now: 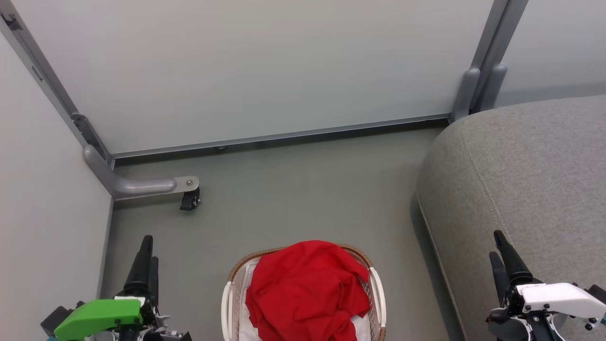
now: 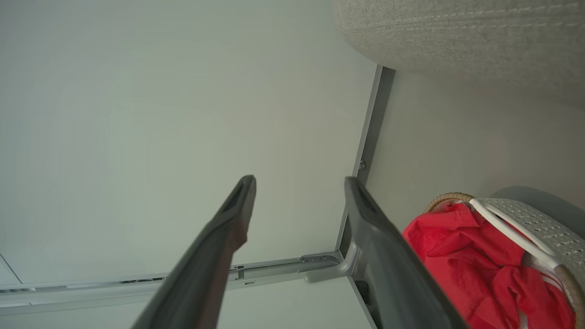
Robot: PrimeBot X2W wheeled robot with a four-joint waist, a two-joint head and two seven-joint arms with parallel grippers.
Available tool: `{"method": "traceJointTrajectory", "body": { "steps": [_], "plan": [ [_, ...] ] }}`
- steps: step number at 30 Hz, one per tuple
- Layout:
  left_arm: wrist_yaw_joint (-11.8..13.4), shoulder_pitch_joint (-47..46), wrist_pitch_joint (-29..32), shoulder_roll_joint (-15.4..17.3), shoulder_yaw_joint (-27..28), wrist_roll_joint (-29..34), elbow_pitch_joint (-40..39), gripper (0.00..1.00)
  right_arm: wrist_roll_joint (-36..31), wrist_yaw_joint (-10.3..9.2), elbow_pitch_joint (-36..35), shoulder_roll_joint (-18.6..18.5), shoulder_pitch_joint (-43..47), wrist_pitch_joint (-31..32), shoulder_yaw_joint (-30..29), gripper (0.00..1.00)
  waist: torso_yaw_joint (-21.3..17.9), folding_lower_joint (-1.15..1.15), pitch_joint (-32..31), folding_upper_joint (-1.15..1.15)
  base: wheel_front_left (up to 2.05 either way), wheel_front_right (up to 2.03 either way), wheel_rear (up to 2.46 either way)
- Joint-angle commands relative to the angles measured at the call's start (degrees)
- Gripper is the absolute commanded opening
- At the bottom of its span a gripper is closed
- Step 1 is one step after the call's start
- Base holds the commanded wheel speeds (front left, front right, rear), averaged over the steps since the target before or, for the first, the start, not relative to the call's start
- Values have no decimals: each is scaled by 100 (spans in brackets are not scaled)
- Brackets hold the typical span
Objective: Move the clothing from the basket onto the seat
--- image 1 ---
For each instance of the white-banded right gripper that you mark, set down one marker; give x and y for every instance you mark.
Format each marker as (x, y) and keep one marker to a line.
(558, 296)

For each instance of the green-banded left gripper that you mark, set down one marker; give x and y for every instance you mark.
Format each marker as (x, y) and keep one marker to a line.
(99, 315)

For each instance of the red cloth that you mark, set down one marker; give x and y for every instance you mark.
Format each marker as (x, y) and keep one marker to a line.
(303, 289)

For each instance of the grey fabric sofa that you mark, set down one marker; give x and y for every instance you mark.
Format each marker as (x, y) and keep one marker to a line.
(521, 189)

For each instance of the black caster wheel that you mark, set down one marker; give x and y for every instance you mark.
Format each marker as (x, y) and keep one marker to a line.
(190, 201)

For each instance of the grey metal partition foot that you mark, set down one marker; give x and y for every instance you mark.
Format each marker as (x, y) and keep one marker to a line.
(137, 185)

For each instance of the woven laundry basket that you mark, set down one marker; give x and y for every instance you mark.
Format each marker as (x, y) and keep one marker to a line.
(378, 298)

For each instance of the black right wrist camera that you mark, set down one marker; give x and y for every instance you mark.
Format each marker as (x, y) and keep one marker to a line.
(598, 292)

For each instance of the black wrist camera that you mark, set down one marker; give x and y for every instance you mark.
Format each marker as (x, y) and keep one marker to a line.
(598, 292)
(56, 319)

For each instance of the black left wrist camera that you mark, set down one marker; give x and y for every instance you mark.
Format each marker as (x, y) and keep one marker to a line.
(56, 319)

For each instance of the aluminium partition bottom rail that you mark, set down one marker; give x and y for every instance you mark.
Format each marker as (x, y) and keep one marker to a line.
(284, 135)

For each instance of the grey double partition post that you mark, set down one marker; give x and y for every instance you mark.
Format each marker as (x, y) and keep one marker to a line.
(487, 61)

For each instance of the grey partition post with bracket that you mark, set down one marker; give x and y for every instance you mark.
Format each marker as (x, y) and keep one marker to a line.
(45, 78)

